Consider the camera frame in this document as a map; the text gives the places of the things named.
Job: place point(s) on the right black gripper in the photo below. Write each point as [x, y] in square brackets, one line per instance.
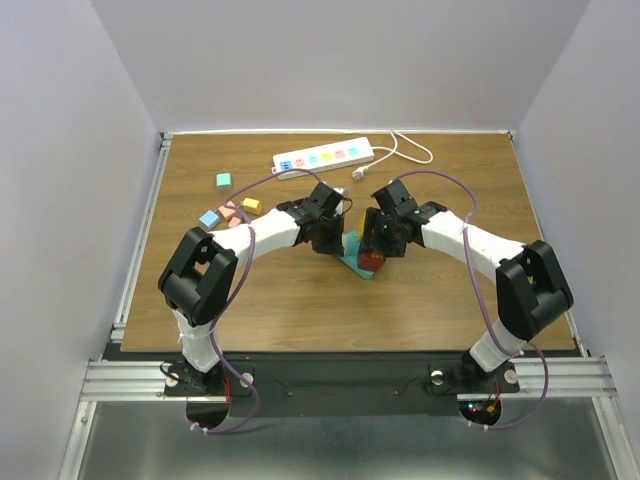
[374, 217]

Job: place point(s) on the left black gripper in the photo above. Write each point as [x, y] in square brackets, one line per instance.
[335, 247]

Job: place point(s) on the teal triangular block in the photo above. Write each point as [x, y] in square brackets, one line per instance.
[351, 250]

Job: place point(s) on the brown patterned cube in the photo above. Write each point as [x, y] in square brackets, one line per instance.
[371, 260]

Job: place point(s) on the white power strip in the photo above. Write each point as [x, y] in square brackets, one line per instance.
[323, 158]

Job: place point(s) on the yellow charger plug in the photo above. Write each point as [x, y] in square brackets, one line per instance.
[252, 206]

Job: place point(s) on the pink charger plug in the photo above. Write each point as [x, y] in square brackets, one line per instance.
[234, 222]

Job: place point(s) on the salmon charger plug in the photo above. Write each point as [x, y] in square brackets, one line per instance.
[226, 212]

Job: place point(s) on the teal charger plug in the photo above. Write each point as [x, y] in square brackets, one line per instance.
[224, 181]

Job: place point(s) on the blue charger plug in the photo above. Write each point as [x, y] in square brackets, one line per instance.
[209, 220]

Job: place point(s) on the yellow cube socket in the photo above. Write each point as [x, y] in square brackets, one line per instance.
[361, 227]

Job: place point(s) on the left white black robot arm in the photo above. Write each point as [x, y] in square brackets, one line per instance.
[207, 270]

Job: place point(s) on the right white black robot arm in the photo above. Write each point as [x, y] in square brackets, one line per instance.
[521, 288]

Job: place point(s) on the white three-pin plug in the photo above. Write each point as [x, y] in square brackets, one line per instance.
[359, 173]

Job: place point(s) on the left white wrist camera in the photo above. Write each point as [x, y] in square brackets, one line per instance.
[342, 192]

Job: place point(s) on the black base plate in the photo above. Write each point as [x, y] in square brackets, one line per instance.
[333, 384]

